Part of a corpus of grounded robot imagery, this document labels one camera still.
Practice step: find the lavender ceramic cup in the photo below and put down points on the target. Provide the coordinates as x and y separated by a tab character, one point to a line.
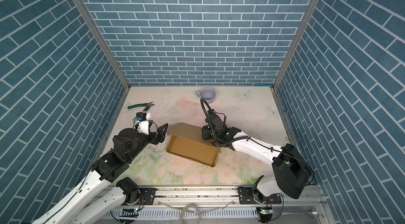
208	94

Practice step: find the aluminium mounting rail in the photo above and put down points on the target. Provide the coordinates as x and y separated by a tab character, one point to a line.
217	195

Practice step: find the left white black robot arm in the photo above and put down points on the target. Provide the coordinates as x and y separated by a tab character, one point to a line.
101	190

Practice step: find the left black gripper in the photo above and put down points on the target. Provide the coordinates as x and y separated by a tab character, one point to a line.
161	136

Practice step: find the green handled pliers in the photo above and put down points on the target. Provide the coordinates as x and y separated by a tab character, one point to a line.
146	106

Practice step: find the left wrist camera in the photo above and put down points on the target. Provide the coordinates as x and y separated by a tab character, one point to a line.
142	122

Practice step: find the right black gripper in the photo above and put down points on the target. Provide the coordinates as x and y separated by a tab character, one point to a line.
204	133

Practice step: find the white slotted cable duct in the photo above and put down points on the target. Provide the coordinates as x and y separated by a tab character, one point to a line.
174	214

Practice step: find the brown cardboard box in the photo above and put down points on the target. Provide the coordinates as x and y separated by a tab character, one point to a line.
187	142

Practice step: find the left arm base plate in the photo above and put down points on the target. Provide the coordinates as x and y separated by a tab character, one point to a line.
141	197

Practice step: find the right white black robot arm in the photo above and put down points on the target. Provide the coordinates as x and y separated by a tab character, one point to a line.
291	173

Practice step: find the clear plastic tube loop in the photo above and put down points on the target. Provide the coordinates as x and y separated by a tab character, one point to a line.
191	209

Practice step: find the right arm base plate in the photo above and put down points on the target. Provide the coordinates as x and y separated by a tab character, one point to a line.
250	196

